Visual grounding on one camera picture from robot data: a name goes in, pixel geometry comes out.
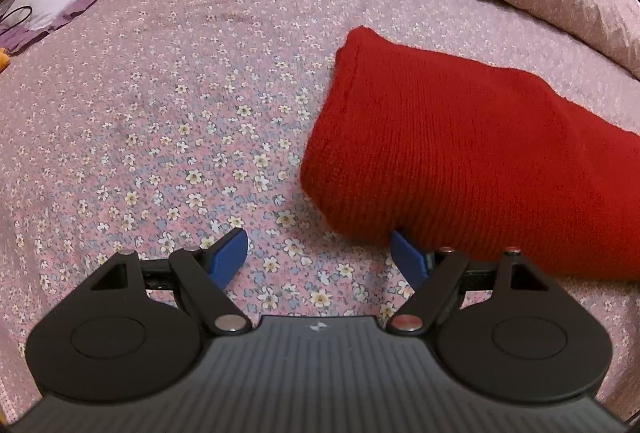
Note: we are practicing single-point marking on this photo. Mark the red knitted sweater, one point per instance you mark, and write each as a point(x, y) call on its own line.
point(450, 143)

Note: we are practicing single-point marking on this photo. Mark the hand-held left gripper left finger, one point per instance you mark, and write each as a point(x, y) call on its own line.
point(227, 258)

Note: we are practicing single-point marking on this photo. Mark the orange plush toy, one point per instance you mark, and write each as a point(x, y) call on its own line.
point(3, 59)

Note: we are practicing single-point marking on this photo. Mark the pink floral bed sheet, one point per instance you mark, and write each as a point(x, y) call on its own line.
point(150, 113)

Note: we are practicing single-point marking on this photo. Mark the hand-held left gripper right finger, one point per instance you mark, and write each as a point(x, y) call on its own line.
point(407, 258)

